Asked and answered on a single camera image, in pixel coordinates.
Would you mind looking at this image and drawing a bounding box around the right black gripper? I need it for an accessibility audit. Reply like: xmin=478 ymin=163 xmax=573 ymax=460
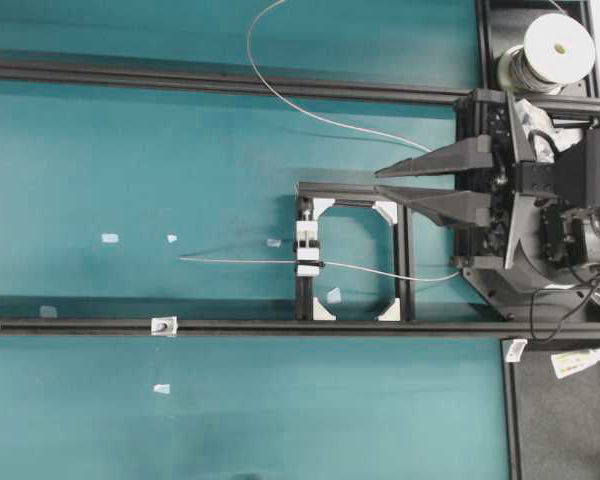
xmin=374 ymin=90 xmax=523 ymax=270

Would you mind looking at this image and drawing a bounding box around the thin grey wire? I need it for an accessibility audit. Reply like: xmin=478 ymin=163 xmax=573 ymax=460
xmin=179 ymin=0 xmax=462 ymax=284

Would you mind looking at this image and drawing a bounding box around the silver metal corner fitting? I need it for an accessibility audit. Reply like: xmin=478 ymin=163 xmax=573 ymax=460
xmin=150 ymin=316 xmax=179 ymax=337

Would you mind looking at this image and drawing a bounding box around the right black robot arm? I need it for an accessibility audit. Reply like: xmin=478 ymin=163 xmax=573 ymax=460
xmin=376 ymin=89 xmax=600 ymax=323

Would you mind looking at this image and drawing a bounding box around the clear bag of screws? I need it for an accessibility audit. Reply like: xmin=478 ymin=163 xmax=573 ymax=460
xmin=515 ymin=99 xmax=583 ymax=163

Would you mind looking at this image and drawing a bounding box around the small white label packet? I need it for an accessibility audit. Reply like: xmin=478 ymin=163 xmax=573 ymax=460
xmin=503 ymin=338 xmax=528 ymax=363

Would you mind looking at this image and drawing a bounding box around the white glue tube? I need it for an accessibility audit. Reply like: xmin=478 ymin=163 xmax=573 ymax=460
xmin=551 ymin=348 xmax=600 ymax=379

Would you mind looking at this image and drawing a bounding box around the black foam mat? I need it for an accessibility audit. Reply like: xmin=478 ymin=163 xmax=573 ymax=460
xmin=514 ymin=351 xmax=600 ymax=479

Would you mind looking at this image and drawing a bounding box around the tape piece far left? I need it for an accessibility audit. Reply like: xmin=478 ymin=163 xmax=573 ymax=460
xmin=101 ymin=233 xmax=119 ymax=244

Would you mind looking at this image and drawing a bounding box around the tape piece lower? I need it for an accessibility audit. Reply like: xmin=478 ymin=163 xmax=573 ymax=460
xmin=153 ymin=384 xmax=171 ymax=395

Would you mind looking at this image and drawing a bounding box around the lower black aluminium rail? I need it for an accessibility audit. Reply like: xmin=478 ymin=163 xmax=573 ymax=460
xmin=0 ymin=318 xmax=600 ymax=340

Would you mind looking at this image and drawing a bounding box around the black aluminium rail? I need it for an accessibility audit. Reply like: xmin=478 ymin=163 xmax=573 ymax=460
xmin=0 ymin=318 xmax=600 ymax=340
xmin=0 ymin=48 xmax=600 ymax=109

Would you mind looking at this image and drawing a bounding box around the black square extrusion frame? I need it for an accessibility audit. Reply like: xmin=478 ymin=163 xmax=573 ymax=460
xmin=295 ymin=182 xmax=415 ymax=323

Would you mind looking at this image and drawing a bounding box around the white wire spool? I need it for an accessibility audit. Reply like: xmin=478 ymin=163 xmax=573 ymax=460
xmin=496 ymin=13 xmax=596 ymax=95

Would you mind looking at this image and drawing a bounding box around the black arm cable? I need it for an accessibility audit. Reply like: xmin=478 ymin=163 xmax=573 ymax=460
xmin=528 ymin=207 xmax=600 ymax=344

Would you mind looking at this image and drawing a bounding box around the white wire clamp block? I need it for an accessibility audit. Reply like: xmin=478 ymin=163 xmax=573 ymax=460
xmin=294 ymin=209 xmax=323 ymax=278

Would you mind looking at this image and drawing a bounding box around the tape piece inside frame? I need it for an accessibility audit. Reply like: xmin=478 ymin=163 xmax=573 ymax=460
xmin=326 ymin=288 xmax=342 ymax=304

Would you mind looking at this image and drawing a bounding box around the tape piece by rail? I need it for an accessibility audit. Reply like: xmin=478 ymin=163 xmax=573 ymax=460
xmin=39 ymin=305 xmax=58 ymax=319

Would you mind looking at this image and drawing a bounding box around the upper black aluminium rail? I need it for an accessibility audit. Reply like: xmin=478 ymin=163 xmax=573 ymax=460
xmin=0 ymin=48 xmax=600 ymax=109

